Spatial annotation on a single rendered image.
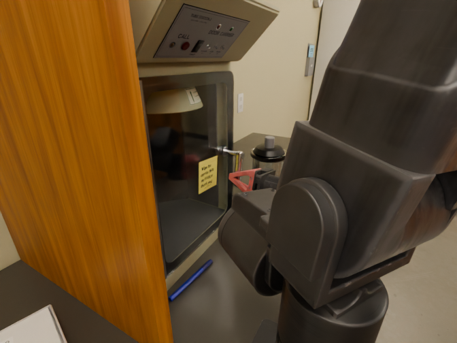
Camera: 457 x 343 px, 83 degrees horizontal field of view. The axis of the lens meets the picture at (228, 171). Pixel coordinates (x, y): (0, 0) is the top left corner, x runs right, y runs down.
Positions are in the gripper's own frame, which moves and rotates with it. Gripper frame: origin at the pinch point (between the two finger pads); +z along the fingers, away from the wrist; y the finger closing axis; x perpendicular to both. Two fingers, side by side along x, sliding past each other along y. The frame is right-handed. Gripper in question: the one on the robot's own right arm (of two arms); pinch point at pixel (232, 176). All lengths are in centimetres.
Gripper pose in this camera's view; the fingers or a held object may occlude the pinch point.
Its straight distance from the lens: 63.8
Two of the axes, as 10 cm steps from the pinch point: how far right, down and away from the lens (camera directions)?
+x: -1.5, 9.6, 2.2
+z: -8.7, -2.3, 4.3
